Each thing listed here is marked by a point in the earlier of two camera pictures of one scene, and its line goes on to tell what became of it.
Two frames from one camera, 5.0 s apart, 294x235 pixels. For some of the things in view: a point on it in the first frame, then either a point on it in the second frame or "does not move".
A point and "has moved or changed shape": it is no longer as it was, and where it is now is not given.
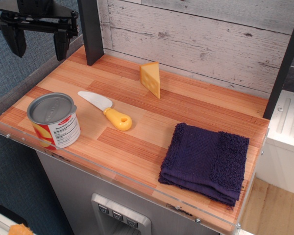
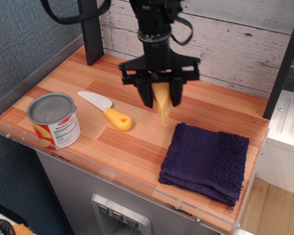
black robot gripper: x=13 y=16 to x=158 y=59
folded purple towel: x=207 y=163 does not move
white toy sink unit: x=281 y=162 does not move
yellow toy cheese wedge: x=150 y=77 has moved or changed shape
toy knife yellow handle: x=118 y=121 does not move
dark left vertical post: x=91 y=30 does not move
